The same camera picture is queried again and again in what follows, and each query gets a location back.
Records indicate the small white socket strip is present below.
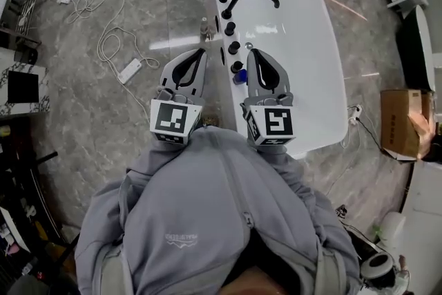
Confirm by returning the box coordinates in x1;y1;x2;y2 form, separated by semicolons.
347;104;364;126

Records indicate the white ceramic fixture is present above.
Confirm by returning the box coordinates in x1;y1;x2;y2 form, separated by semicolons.
400;160;442;295

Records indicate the black cable bundle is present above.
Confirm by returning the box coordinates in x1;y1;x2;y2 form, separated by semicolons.
333;205;381;254

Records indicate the person's right forearm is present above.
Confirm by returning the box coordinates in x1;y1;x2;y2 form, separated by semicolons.
248;143;305;191

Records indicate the blue plastic object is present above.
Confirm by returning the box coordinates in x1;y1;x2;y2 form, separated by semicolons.
231;68;250;86

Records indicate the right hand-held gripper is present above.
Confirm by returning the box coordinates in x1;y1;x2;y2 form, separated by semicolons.
240;48;298;147

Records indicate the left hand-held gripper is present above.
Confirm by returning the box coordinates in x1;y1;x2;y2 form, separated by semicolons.
149;47;209;146

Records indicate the thin black cable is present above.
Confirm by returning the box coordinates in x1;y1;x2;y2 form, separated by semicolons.
355;115;385;151

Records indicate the white round device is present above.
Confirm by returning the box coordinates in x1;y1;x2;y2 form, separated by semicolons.
358;250;412;289

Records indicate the white bathtub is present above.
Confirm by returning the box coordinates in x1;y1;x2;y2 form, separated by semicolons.
202;0;348;161

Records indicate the white paper roll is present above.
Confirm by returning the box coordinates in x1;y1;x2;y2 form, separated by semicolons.
381;210;408;241

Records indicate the person's grey sweatshirt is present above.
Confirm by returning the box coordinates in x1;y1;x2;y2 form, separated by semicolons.
74;124;362;295

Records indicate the marble cabinet with black panel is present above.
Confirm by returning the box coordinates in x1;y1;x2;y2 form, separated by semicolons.
0;60;51;119

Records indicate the person's left forearm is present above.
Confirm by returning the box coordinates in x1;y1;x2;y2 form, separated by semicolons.
144;137;195;171

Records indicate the black metal shelf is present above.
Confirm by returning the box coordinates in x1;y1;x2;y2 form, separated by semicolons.
0;120;81;295

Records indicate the open brown cardboard box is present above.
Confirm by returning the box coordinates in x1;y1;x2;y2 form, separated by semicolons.
379;88;436;162

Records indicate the small clear bottle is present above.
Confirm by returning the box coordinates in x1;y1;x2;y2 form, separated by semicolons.
200;17;217;41

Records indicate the white power strip with cable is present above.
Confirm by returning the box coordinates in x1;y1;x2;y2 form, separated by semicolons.
65;0;162;115

